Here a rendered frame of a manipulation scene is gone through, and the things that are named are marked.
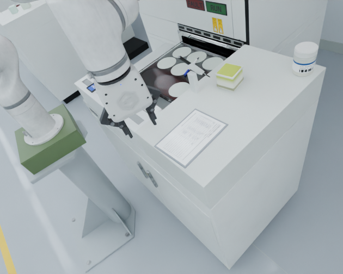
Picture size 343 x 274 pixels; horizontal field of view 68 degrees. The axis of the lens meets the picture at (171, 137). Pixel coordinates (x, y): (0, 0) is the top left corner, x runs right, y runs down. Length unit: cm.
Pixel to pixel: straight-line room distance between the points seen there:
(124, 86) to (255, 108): 50
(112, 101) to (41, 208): 188
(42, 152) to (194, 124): 67
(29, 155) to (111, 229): 89
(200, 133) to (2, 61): 75
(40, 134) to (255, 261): 130
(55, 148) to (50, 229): 108
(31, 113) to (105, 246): 104
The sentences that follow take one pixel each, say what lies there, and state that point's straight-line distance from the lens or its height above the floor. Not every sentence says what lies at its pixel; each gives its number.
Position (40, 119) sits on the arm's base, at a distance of 122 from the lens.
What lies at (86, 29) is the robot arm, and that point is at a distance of 47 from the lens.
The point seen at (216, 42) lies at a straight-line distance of 132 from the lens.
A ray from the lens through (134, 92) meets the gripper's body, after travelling 55.
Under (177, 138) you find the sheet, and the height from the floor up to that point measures 97.
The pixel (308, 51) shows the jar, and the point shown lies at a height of 106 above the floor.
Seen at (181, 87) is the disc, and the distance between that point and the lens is 115.
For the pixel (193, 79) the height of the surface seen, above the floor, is 103.
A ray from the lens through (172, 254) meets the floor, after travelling 171.
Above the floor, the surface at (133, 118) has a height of 96.
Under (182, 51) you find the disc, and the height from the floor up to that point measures 90.
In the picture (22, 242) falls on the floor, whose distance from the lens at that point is 231.
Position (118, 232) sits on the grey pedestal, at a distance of 187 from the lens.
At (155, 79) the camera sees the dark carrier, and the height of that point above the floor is 90.
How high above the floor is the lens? 159
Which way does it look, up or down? 47 degrees down
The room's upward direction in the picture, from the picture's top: 21 degrees counter-clockwise
